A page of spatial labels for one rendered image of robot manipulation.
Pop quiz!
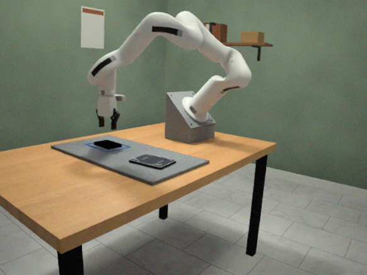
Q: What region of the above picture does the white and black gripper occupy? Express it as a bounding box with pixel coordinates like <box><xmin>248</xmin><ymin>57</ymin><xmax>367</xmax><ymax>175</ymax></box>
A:
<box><xmin>96</xmin><ymin>95</ymin><xmax>120</xmax><ymax>130</ymax></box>

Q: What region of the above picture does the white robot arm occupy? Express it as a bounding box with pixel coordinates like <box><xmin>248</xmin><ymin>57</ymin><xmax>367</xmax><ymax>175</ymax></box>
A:
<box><xmin>87</xmin><ymin>11</ymin><xmax>252</xmax><ymax>122</ymax></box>

